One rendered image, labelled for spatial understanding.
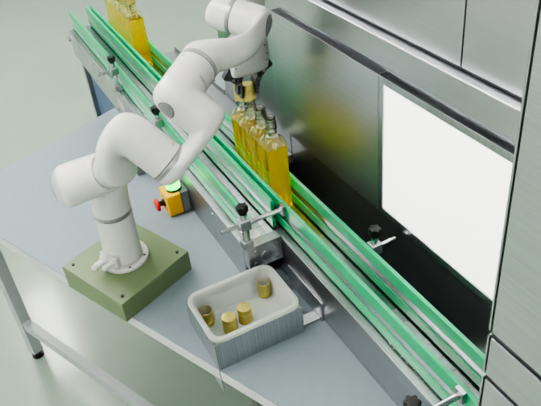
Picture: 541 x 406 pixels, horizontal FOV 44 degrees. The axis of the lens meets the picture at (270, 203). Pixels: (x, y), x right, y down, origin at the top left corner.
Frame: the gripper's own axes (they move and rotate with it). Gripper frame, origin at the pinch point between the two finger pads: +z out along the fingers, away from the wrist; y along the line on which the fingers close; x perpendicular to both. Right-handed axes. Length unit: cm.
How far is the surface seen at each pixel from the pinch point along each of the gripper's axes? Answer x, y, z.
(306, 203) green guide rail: 26.1, -3.2, 19.5
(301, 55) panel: 5.1, -12.0, -9.1
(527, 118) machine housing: 92, 24, -74
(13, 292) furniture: -40, 73, 97
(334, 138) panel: 22.9, -11.7, 3.5
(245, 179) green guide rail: 11.2, 6.4, 20.2
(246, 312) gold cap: 44, 23, 26
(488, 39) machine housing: 55, -14, -45
